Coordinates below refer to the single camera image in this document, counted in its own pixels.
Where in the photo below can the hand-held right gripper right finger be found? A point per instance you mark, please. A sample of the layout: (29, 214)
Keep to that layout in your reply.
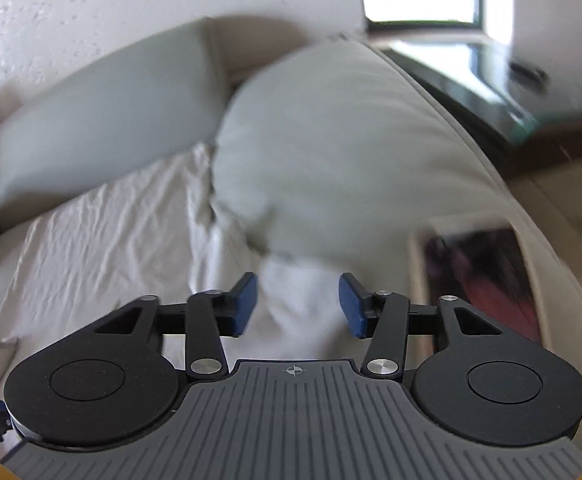
(353, 305)

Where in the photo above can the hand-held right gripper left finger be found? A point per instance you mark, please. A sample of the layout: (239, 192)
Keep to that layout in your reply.
(246, 305)

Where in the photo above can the white t-shirt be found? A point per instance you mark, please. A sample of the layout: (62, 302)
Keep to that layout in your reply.
(121, 240)

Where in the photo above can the smartphone with beige case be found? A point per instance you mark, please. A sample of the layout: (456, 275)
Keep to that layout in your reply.
(476, 270)

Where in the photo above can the grey sofa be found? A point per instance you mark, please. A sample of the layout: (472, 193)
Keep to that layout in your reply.
(346, 160)

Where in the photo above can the dark glass side table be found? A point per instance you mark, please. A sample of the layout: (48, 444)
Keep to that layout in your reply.
(471, 90)

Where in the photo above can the small black device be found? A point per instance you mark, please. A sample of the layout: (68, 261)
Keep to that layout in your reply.
(528, 72)

